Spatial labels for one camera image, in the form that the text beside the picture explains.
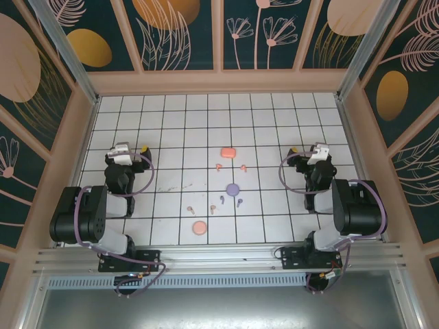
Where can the salmon rectangular earbud case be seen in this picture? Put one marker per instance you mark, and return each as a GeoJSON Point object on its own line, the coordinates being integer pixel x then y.
{"type": "Point", "coordinates": [228, 153]}

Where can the purple round earbud case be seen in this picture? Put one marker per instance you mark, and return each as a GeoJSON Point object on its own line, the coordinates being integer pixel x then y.
{"type": "Point", "coordinates": [233, 189]}

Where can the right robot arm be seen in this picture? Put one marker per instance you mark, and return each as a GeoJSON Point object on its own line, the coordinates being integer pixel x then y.
{"type": "Point", "coordinates": [360, 209]}

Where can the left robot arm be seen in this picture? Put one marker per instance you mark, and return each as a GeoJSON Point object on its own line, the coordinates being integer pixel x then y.
{"type": "Point", "coordinates": [79, 216]}

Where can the black electronics housing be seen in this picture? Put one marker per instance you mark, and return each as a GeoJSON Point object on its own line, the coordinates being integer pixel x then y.
{"type": "Point", "coordinates": [320, 286]}
{"type": "Point", "coordinates": [125, 279]}

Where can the grey metal sheet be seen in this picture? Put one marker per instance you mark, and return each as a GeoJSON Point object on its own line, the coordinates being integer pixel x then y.
{"type": "Point", "coordinates": [219, 308]}

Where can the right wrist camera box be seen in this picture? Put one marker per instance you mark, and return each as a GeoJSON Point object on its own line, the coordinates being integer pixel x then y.
{"type": "Point", "coordinates": [318, 155]}

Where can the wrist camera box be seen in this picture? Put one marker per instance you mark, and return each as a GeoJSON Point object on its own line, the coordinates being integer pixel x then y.
{"type": "Point", "coordinates": [318, 155]}
{"type": "Point", "coordinates": [120, 155]}

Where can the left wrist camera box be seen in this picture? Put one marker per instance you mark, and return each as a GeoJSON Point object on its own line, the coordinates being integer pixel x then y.
{"type": "Point", "coordinates": [120, 155]}

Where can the aluminium table side rail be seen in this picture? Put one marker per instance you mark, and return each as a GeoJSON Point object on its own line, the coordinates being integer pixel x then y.
{"type": "Point", "coordinates": [350, 137]}
{"type": "Point", "coordinates": [85, 137]}

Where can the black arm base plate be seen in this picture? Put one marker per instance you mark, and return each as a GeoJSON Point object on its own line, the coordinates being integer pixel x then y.
{"type": "Point", "coordinates": [291, 260]}
{"type": "Point", "coordinates": [147, 258]}

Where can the aluminium corner post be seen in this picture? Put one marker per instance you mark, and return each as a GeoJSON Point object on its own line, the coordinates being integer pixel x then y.
{"type": "Point", "coordinates": [68, 58]}
{"type": "Point", "coordinates": [363, 44]}

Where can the aluminium frame rail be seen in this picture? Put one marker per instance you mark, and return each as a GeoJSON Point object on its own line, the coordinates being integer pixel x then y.
{"type": "Point", "coordinates": [219, 255]}

